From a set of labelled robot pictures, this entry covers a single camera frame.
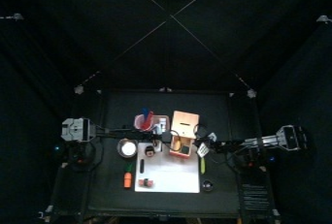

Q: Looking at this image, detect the wooden drawer with red front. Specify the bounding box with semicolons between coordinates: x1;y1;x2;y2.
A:
167;135;194;160

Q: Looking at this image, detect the red striped toy bacon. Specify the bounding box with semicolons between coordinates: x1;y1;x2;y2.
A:
138;178;155;189

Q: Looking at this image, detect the yellow-green toy vegetable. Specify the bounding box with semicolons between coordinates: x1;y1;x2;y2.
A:
198;157;207;176

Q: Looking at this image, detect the printed label on table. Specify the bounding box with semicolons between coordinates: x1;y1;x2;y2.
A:
241;182;270;211

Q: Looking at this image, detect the white slotted spatula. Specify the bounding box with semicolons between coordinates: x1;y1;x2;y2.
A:
195;143;211;159

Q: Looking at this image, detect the orange toy carrot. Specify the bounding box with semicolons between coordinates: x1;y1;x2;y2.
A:
123;163;135;189

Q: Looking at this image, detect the metal bowl with white inside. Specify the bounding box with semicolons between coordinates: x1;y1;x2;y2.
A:
115;138;140;159

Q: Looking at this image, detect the red plastic utensil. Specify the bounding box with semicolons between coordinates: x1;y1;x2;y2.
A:
144;111;155;130

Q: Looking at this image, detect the wooden box with slot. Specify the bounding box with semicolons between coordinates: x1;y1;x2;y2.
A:
170;110;201;140

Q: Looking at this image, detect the white cutting board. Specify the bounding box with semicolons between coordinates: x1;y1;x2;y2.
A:
134;149;201;194

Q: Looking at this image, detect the red translucent plastic cup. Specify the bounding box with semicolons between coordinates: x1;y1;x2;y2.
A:
132;113;155;132

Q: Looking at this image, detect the small dark round bowl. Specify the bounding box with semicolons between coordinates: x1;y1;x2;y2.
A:
201;179;215;193

